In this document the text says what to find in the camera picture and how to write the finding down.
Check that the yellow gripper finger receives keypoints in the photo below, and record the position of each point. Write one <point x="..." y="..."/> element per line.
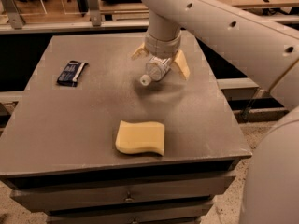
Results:
<point x="140" y="52"/>
<point x="179" y="65"/>

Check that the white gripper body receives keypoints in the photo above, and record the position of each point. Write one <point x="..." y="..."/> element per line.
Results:
<point x="163" y="48"/>

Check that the clear plastic water bottle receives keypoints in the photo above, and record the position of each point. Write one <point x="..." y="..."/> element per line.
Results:
<point x="156" y="69"/>

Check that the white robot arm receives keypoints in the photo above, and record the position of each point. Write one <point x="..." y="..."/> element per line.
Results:
<point x="268" y="53"/>

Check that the yellow sponge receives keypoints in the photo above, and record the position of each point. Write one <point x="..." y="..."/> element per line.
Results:
<point x="142" y="137"/>

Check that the dark blue snack packet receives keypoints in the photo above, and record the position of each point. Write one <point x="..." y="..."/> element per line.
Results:
<point x="71" y="73"/>

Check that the grey wooden drawer cabinet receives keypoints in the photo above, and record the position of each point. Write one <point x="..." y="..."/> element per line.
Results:
<point x="89" y="144"/>

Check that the grey metal railing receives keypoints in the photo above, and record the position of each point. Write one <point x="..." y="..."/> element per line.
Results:
<point x="62" y="16"/>

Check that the upper drawer metal knob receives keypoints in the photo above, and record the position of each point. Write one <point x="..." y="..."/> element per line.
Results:
<point x="129" y="198"/>

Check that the drawer metal knob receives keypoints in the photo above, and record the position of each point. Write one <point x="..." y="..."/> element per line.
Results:
<point x="135" y="221"/>
<point x="129" y="198"/>

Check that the lower drawer metal knob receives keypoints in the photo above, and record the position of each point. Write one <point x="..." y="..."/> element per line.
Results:
<point x="135" y="221"/>

